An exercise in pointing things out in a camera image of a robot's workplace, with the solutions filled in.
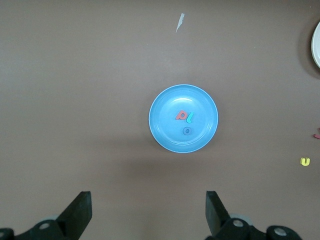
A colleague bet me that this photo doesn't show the brown table cover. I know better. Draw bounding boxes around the brown table cover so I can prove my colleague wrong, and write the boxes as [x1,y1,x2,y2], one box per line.
[0,0,320,240]

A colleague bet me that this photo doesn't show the white paper scrap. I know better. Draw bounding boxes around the white paper scrap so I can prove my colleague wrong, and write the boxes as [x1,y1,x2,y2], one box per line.
[175,12,187,33]

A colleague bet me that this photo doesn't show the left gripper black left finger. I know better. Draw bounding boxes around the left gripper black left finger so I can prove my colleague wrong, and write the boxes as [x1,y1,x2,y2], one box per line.
[14,191,93,240]

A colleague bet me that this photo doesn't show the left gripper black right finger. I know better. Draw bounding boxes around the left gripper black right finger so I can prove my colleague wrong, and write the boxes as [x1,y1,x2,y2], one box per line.
[205,190,266,240]

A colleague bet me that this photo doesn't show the beige plate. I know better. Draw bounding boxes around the beige plate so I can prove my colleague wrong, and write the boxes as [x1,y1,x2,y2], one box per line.
[310,21,320,69]

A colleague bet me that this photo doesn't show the blue plate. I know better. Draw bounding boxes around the blue plate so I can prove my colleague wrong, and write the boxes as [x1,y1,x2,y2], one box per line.
[148,84,219,154]

